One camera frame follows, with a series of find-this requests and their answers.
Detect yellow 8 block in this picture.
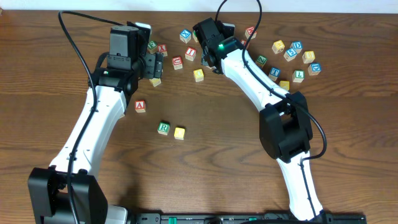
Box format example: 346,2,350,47
302,51,315,64

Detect blue X letter block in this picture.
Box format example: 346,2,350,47
179,29,192,44

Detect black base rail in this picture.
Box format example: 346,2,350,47
126,212,367,224

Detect green L letter block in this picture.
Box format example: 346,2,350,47
292,70,305,83

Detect blue D block right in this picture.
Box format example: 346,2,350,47
308,63,322,76

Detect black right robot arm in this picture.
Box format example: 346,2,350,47
193,18,323,221

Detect plain yellow wooden block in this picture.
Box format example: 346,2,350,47
149,78,162,87

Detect red I block left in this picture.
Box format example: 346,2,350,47
185,47,197,61

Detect green Z letter block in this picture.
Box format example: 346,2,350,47
255,55,267,68

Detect blue D letter block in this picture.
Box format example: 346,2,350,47
290,41,303,54

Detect green R letter block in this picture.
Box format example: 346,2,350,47
157,122,170,135

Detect red A letter block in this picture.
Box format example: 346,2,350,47
134,100,146,113

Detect green N letter block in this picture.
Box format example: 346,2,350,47
192,30,198,43

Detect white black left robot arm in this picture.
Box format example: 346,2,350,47
28,22,163,223

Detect blue T letter block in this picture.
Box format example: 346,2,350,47
269,67,280,81

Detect red U letter block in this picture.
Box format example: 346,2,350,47
172,56,183,70

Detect red N letter block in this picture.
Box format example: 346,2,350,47
244,26,257,40

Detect yellow O block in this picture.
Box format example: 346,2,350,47
193,69,204,82

